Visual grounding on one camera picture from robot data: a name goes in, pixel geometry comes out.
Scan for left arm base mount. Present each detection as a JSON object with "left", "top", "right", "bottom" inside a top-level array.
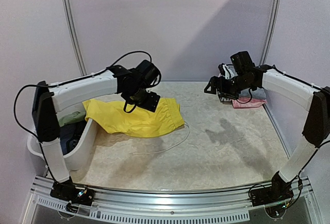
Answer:
[{"left": 50, "top": 180, "right": 95, "bottom": 206}]

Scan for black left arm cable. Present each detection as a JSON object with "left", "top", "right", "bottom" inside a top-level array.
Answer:
[{"left": 13, "top": 50, "right": 153, "bottom": 170}]

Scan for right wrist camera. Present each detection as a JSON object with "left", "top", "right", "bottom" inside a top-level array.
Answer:
[{"left": 218, "top": 63, "right": 234, "bottom": 79}]

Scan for right aluminium corner post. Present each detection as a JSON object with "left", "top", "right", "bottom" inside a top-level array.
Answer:
[{"left": 258, "top": 0, "right": 280, "bottom": 65}]

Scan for left aluminium corner post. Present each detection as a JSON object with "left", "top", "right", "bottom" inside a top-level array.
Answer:
[{"left": 62, "top": 0, "right": 87, "bottom": 76}]

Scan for aluminium front rail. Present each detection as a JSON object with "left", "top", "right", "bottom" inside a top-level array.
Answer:
[{"left": 23, "top": 177, "right": 322, "bottom": 223}]

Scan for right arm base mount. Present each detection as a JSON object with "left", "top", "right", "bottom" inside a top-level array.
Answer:
[{"left": 248, "top": 172, "right": 303, "bottom": 209}]

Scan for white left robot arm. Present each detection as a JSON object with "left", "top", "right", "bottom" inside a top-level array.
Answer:
[{"left": 32, "top": 60, "right": 161, "bottom": 200}]

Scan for black white patterned garment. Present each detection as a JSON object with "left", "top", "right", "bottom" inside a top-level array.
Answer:
[{"left": 217, "top": 93, "right": 232, "bottom": 105}]

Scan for aluminium corner post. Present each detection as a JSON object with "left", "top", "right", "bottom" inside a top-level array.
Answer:
[
  {"left": 258, "top": 0, "right": 280, "bottom": 65},
  {"left": 62, "top": 0, "right": 87, "bottom": 76}
]

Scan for grey button-up shirt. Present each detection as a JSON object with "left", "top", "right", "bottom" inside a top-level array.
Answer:
[{"left": 239, "top": 89, "right": 266, "bottom": 100}]

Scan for pink folded garment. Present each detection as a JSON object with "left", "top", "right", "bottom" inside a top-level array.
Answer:
[{"left": 232, "top": 99, "right": 267, "bottom": 109}]

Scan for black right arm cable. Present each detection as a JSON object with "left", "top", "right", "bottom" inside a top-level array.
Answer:
[{"left": 239, "top": 65, "right": 330, "bottom": 158}]

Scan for navy blue garment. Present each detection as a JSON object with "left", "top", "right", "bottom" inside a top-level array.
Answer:
[{"left": 60, "top": 120, "right": 87, "bottom": 155}]

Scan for yellow shorts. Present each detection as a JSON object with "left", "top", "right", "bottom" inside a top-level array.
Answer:
[{"left": 82, "top": 98, "right": 185, "bottom": 138}]

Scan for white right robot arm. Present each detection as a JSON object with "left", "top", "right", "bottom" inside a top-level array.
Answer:
[{"left": 204, "top": 51, "right": 329, "bottom": 183}]

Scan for olive green garment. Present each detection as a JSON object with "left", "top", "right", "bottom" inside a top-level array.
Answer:
[{"left": 58, "top": 111, "right": 86, "bottom": 127}]

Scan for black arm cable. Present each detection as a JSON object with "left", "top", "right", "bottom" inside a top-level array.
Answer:
[
  {"left": 13, "top": 50, "right": 153, "bottom": 170},
  {"left": 239, "top": 65, "right": 330, "bottom": 158}
]

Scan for white laundry basket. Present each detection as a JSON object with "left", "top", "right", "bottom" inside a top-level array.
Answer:
[{"left": 27, "top": 119, "right": 98, "bottom": 171}]

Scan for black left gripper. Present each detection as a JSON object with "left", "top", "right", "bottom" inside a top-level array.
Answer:
[{"left": 126, "top": 85, "right": 160, "bottom": 112}]

